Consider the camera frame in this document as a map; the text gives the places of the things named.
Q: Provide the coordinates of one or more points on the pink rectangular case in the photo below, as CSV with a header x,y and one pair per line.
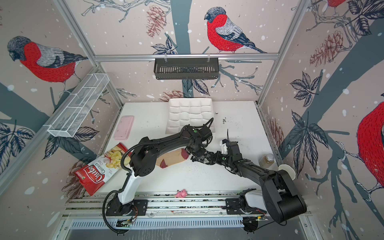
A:
x,y
124,128

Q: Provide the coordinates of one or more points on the black grey argyle sock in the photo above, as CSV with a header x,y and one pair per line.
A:
x,y
208,158

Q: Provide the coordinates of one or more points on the black hanging wall basket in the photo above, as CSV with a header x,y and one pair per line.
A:
x,y
186,69

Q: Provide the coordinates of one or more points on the red snack chip bag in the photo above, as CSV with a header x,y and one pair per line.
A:
x,y
95,174

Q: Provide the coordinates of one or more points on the white wire mesh shelf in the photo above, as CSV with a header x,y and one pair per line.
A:
x,y
81,102

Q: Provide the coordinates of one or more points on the amber jar with lid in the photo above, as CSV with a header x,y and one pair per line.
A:
x,y
267,161

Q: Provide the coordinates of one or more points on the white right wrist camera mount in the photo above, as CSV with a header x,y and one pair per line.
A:
x,y
224,147

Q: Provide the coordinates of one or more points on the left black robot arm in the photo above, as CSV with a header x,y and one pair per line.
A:
x,y
144,156

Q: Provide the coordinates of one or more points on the beige maroon striped sock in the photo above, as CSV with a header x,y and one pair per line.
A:
x,y
172,158

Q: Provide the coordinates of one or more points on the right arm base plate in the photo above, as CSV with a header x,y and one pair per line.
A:
x,y
248,202

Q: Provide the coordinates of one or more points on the white compartment organizer tray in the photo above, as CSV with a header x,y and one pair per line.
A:
x,y
188,111

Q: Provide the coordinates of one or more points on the horizontal aluminium back bar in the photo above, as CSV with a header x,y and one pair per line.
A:
x,y
149,58

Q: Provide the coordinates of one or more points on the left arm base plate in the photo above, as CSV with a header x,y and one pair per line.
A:
x,y
134,208

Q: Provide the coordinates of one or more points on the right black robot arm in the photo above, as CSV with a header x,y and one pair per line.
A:
x,y
280,197

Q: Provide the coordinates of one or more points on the white paper cup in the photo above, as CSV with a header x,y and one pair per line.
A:
x,y
289,170

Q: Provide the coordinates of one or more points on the small pink toy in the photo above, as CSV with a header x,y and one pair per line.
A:
x,y
181,194

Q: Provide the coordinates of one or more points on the aluminium front rail frame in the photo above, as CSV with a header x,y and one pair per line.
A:
x,y
158,206

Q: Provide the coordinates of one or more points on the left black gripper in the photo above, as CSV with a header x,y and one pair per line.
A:
x,y
200,154

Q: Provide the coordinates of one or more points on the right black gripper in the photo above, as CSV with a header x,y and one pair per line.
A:
x,y
218,158

